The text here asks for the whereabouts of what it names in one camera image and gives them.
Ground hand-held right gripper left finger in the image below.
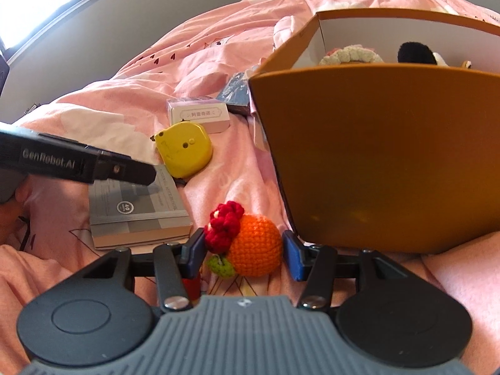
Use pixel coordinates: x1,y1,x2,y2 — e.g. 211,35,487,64
80,228,206,313

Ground pink pouch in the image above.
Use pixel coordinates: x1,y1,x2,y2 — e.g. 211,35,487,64
272,16,313,53

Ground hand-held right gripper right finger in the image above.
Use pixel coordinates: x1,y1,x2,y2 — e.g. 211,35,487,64
281,229,410,310

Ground pink printed duvet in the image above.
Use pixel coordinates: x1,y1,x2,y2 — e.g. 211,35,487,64
0,0,500,362

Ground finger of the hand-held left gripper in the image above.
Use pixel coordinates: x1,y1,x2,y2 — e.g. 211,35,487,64
94,149,158,187

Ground black cable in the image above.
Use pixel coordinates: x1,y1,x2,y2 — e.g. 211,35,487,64
16,213,38,251

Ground yellow tape measure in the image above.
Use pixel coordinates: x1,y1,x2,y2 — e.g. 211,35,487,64
152,121,214,179

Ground grey notebook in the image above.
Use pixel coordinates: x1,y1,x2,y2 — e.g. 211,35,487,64
89,164,193,250

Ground orange cardboard box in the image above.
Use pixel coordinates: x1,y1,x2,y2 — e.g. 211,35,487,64
249,8,500,254

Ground crochet bunny with bouquet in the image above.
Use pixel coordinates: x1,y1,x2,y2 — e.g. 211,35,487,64
319,45,385,65

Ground white dog plush black ears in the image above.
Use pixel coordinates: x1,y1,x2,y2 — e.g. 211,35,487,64
397,42,450,66

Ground window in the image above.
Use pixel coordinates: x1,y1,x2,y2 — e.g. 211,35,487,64
0,0,129,59

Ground dark fantasy art card box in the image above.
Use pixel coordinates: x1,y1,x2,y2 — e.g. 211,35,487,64
216,71,258,116

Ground crochet orange with red flower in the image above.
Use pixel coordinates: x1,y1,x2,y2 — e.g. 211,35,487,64
204,201,283,279

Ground small white pink box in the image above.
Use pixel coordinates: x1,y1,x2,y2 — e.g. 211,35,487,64
167,97,231,134

